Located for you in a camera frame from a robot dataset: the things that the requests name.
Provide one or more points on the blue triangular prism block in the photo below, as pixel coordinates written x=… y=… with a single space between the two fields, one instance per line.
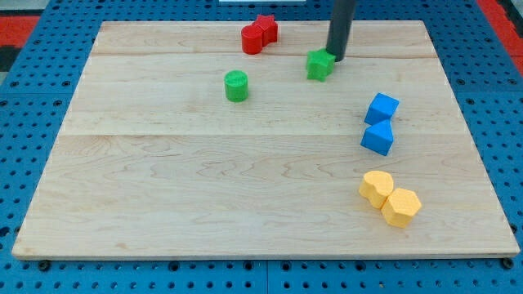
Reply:
x=378 y=137

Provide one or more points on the yellow hexagon block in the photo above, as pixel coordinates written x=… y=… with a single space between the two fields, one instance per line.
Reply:
x=401 y=206

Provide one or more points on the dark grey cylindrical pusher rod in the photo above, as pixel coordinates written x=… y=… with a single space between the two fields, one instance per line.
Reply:
x=340 y=27

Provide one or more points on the blue cube block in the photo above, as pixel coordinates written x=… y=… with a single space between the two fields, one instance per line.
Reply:
x=381 y=108

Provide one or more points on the yellow heart block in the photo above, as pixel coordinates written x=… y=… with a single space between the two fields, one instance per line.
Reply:
x=376 y=186

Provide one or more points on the green star block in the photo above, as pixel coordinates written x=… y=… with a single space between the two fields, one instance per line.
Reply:
x=319 y=64

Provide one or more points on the green cylinder block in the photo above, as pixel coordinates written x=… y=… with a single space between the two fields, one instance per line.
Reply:
x=236 y=86

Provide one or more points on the red star block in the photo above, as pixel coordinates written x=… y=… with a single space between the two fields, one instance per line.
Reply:
x=269 y=28

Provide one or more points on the red cylinder block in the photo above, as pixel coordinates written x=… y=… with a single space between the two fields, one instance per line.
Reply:
x=252 y=39

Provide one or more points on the light wooden board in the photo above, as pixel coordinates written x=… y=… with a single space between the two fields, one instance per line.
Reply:
x=152 y=162

